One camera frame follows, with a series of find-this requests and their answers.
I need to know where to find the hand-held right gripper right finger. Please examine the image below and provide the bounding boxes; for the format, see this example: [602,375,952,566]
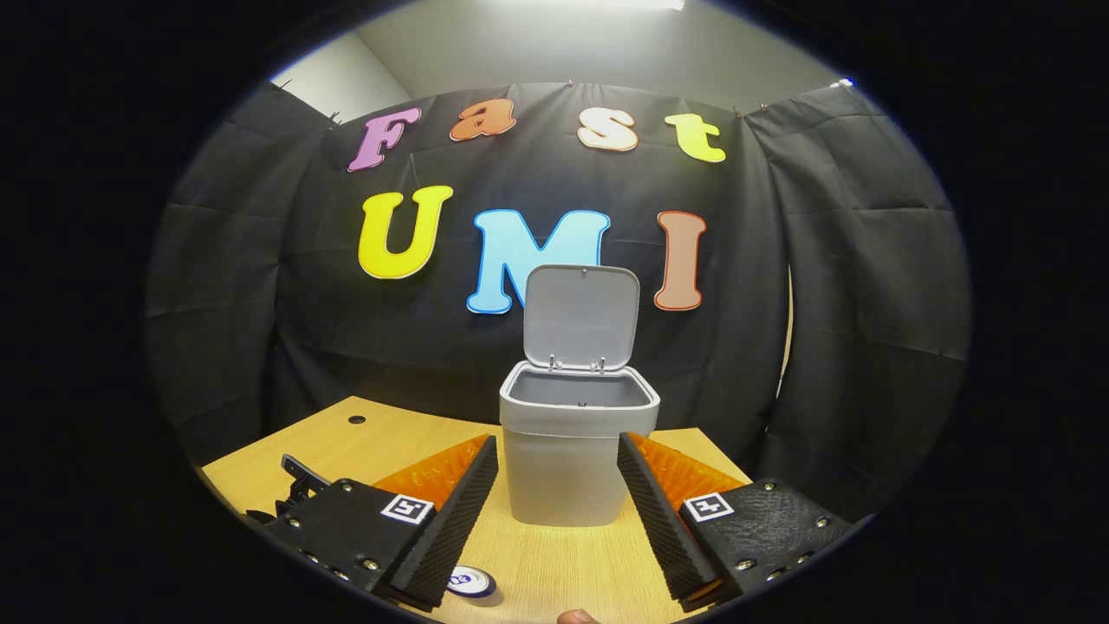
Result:
[616,432,867,609]

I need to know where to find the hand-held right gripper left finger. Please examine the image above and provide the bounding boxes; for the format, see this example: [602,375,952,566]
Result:
[264,433,500,610]

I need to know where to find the blue pop can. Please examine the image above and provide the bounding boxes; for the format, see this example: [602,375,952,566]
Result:
[446,565,497,599]

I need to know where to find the white desktop garbage bin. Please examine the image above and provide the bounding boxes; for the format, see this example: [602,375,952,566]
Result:
[499,264,661,527]

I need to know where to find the wooden desktop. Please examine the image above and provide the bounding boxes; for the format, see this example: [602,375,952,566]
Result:
[201,396,755,624]

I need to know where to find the black backdrop cloth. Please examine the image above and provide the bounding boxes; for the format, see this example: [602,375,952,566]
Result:
[146,81,971,521]

